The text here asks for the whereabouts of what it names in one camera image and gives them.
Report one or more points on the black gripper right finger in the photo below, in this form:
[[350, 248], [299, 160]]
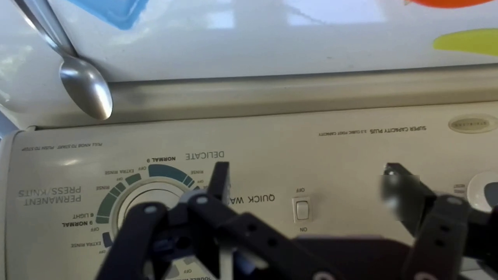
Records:
[[440, 227]]

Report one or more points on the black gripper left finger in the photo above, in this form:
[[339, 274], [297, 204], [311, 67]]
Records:
[[249, 234]]

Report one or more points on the small white washer knob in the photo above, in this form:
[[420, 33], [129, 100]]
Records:
[[484, 192]]

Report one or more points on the white top-load washer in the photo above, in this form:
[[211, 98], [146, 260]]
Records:
[[362, 171]]

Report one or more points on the white washer timer dial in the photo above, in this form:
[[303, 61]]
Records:
[[140, 196]]

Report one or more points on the white washer lid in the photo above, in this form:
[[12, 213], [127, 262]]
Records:
[[258, 47]]

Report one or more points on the yellow green flat object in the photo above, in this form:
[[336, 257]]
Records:
[[467, 42]]

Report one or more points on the metal spoon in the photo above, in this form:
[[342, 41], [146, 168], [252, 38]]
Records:
[[85, 86]]

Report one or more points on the orange cup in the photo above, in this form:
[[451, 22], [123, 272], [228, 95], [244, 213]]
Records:
[[445, 2]]

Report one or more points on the blue plastic cup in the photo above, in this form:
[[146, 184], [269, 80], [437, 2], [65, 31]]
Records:
[[110, 10]]

